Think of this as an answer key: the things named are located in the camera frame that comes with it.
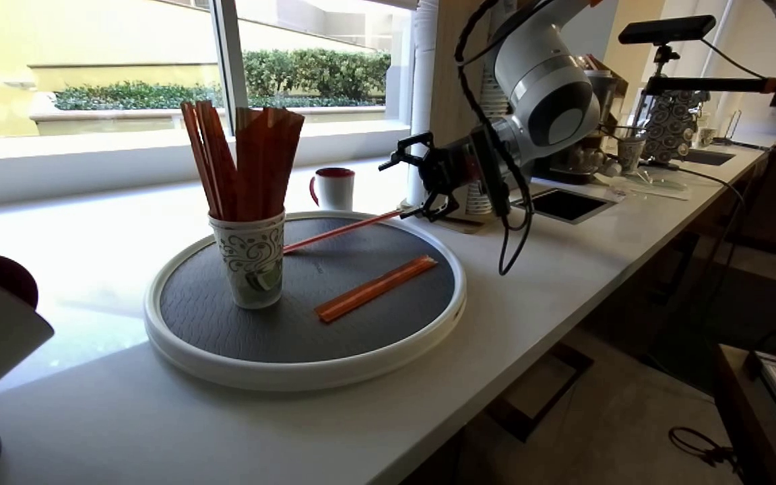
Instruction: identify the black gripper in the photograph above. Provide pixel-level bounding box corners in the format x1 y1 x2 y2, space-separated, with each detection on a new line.
377 133 501 221

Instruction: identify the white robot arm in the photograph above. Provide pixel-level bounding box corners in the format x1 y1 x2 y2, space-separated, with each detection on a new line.
386 0 601 221

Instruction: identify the orange packet lying on tray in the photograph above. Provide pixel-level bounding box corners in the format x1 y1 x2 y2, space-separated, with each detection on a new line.
315 255 438 323

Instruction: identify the round grey white tray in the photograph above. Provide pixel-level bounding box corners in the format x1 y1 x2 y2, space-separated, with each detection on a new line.
145 221 466 391

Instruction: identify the wooden cup dispenser stand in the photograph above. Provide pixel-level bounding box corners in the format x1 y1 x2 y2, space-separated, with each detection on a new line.
397 0 537 227

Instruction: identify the coffee machine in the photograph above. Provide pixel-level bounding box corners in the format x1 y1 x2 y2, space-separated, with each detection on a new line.
530 53 629 185

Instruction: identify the patterned paper coffee cup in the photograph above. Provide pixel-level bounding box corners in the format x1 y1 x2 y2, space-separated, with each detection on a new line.
211 216 285 309

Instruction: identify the small white red mug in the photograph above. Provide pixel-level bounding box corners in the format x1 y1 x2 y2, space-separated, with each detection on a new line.
310 166 357 211

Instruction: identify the bunch of orange packets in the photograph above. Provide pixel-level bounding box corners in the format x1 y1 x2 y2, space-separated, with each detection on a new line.
180 100 306 221

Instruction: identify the glass jar on counter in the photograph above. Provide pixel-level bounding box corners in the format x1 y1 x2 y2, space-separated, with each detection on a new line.
637 92 695 161

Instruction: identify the black camera on stand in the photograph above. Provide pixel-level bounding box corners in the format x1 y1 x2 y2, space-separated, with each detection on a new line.
617 13 776 108

